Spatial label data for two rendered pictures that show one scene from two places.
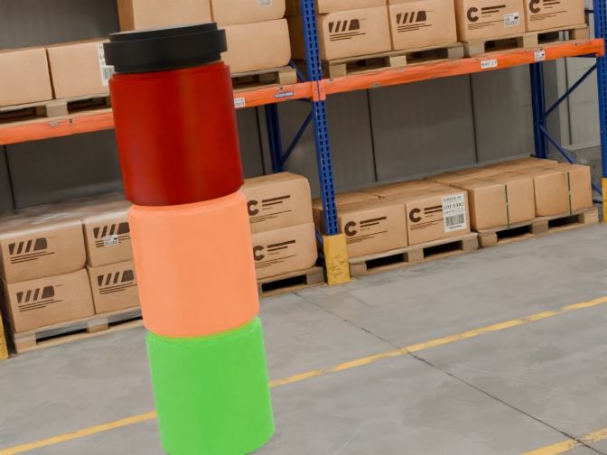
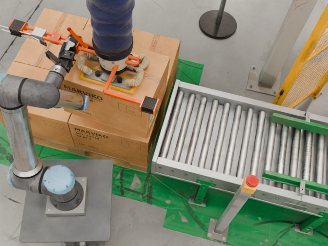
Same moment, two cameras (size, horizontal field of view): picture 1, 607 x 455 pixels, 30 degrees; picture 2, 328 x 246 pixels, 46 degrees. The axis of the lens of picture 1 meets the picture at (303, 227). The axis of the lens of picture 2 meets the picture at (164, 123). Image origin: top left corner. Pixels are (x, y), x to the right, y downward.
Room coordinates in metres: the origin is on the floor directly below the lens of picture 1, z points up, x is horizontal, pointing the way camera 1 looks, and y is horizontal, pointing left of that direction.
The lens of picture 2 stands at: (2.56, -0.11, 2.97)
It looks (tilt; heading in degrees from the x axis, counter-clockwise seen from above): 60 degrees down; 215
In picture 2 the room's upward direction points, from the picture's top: 7 degrees clockwise
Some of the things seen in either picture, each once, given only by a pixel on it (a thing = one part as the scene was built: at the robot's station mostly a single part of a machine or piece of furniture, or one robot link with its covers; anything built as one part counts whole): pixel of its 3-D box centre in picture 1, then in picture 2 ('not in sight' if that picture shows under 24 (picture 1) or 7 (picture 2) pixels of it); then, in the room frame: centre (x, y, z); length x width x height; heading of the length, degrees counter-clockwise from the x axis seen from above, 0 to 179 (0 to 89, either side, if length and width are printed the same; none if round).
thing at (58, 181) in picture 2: not in sight; (59, 182); (2.28, -0.93, 0.99); 0.17 x 0.15 x 0.18; 119
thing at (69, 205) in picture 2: not in sight; (65, 192); (2.27, -0.92, 0.86); 0.19 x 0.19 x 0.10
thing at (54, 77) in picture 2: not in sight; (51, 85); (1.95, -1.30, 1.20); 0.12 x 0.09 x 0.10; 26
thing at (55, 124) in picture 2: not in sight; (93, 84); (1.42, -1.64, 0.34); 1.20 x 1.00 x 0.40; 116
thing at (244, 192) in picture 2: not in sight; (231, 210); (1.59, -0.16, 0.50); 0.07 x 0.07 x 1.00; 26
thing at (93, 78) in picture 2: not in sight; (108, 78); (1.66, -1.17, 1.09); 0.34 x 0.10 x 0.05; 114
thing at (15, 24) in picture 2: not in sight; (18, 27); (1.81, -1.75, 1.21); 0.08 x 0.07 x 0.05; 114
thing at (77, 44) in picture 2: not in sight; (73, 43); (1.67, -1.43, 1.20); 0.10 x 0.08 x 0.06; 24
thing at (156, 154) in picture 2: not in sight; (166, 119); (1.40, -0.90, 0.58); 0.70 x 0.03 x 0.06; 26
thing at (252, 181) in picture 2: not in sight; (251, 181); (1.59, -0.16, 1.02); 0.07 x 0.07 x 0.04
